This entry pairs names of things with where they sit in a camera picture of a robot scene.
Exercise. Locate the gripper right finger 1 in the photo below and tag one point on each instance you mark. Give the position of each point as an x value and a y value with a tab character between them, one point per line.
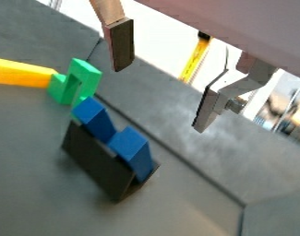
226	86

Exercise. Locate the gripper left finger 1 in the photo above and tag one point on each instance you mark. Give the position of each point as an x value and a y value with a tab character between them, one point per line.
118	31

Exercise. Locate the blue U-shaped block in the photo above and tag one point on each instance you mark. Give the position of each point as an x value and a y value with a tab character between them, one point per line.
127	143

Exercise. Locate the black angled fixture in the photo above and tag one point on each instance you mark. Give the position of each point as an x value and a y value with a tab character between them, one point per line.
103	167

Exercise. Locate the green stepped arch block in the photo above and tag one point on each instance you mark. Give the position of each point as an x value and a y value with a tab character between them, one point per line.
71	88

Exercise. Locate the yellow long bar block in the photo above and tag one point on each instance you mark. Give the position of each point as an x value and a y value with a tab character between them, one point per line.
20	74

